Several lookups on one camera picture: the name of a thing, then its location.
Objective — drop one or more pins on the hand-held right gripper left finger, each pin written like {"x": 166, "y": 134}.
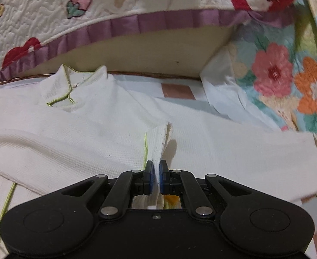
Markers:
{"x": 148, "y": 179}

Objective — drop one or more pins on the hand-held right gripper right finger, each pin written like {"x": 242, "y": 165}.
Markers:
{"x": 162, "y": 179}

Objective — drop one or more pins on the white garment with green trim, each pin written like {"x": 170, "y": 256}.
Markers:
{"x": 80, "y": 129}

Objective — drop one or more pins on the floral patchwork quilt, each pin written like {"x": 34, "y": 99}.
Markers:
{"x": 285, "y": 72}

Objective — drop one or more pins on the white quilt with purple ruffle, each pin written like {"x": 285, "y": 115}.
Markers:
{"x": 53, "y": 19}

